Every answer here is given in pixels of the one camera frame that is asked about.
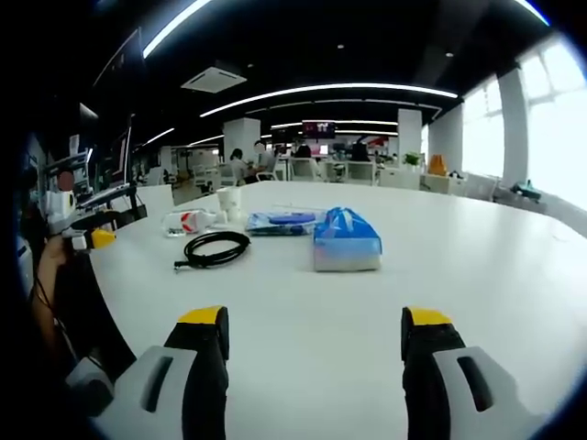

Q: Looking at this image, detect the person's dark clothing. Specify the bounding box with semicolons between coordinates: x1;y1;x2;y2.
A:
53;252;138;381

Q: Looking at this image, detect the clear packet with red mark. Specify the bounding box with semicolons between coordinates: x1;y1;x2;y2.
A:
161;208;217;239

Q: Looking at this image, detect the black laptop stand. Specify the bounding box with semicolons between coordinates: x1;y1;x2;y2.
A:
75;185;149;226

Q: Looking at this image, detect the small white bottle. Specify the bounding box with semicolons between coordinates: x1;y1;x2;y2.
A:
214;208;246;226

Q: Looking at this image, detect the white paper cup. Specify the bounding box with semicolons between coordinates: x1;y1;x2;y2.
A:
216;187;243;216

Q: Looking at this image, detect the ceiling air conditioner unit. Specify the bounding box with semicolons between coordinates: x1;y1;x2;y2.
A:
180;67;249;94

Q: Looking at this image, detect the open laptop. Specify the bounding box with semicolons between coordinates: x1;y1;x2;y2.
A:
76;114;139;206

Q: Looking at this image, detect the white table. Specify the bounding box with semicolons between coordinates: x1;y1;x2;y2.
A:
86;180;587;440

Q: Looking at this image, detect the blue tissue pack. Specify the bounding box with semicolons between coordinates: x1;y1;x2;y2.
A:
313;205;383;273

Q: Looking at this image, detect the teal object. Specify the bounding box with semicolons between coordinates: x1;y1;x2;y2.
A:
511;179;543;199

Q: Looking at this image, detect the thin black worn cable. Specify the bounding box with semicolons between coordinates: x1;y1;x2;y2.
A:
32;273;80;368

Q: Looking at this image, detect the long ceiling light strip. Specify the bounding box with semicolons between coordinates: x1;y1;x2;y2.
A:
199;82;460;118

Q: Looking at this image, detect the person's left hand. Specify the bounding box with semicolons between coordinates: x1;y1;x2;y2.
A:
38;236;74;276

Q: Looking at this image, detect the wall screen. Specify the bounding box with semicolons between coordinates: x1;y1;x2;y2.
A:
302;119;337;139

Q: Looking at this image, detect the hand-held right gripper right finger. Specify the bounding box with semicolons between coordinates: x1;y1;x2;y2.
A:
400;305;549;440

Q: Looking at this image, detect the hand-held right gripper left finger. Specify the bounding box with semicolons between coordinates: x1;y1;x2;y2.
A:
90;305;230;440

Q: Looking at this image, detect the grey worn device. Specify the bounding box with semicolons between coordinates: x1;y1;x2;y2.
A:
65;356;115;417

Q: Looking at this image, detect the blue plastic packet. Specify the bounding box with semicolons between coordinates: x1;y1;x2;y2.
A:
244;205;329;238

